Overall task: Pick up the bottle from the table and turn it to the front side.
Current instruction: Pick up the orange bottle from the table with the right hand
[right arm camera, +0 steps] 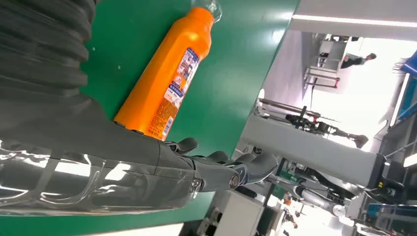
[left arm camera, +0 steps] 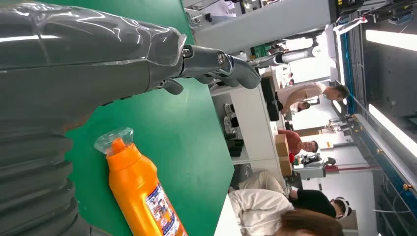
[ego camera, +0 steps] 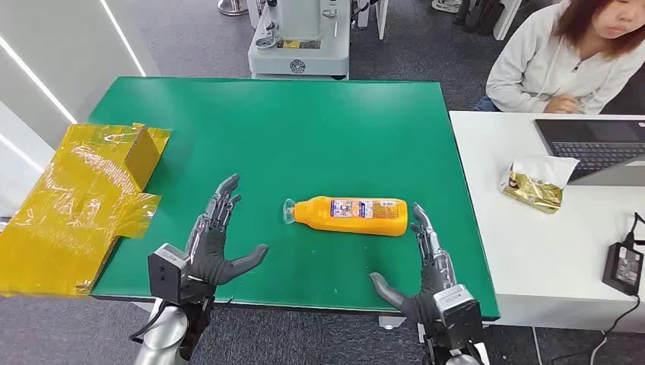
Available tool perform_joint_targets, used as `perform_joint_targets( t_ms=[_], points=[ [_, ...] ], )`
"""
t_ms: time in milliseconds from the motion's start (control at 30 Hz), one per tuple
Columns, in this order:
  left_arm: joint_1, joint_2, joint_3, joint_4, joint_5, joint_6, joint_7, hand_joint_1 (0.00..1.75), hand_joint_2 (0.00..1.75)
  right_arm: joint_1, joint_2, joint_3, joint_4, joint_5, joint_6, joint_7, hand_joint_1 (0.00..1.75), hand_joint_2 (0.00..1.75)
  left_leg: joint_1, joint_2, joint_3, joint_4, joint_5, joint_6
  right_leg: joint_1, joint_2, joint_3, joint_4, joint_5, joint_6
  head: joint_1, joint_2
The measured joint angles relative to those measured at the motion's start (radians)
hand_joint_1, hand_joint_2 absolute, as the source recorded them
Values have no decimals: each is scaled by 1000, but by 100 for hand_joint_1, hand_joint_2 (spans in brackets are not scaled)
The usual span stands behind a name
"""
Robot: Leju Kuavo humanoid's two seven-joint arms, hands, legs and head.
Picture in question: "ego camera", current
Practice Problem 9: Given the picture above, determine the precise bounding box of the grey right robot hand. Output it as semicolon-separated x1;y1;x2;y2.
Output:
369;202;459;325

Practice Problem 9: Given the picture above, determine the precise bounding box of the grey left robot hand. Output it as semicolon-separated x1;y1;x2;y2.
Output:
185;173;269;288

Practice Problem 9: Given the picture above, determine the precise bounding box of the orange plastic bottle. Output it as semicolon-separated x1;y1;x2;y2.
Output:
281;195;408;238

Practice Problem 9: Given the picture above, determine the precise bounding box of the gold snack packet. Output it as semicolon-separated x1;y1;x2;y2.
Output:
499;154;581;215

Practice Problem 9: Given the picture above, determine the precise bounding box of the yellow taped cardboard box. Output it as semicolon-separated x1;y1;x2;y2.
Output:
0;122;171;298

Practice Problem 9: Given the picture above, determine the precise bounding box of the black power adapter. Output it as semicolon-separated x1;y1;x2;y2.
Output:
601;241;645;297

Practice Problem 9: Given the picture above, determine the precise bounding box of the dark grey laptop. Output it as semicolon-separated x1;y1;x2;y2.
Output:
533;118;645;187

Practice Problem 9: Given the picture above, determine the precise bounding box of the person's hand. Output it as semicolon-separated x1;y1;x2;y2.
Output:
543;94;586;115

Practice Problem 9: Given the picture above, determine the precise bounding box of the grey machine stand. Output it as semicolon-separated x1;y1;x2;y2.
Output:
246;0;352;81

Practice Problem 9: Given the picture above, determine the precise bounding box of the person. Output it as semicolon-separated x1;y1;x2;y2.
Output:
473;0;645;116

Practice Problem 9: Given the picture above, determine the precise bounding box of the chrome stand base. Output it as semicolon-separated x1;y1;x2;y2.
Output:
218;0;250;17

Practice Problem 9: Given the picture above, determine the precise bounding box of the white desk leg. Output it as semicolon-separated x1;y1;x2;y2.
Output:
492;0;523;42

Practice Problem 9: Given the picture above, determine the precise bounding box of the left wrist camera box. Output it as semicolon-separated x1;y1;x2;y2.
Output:
147;243;192;306

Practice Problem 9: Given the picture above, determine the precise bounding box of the black power cord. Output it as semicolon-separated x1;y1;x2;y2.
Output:
589;294;643;365

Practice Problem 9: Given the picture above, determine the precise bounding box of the thin black adapter cable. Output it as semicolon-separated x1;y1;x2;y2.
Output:
624;211;645;248

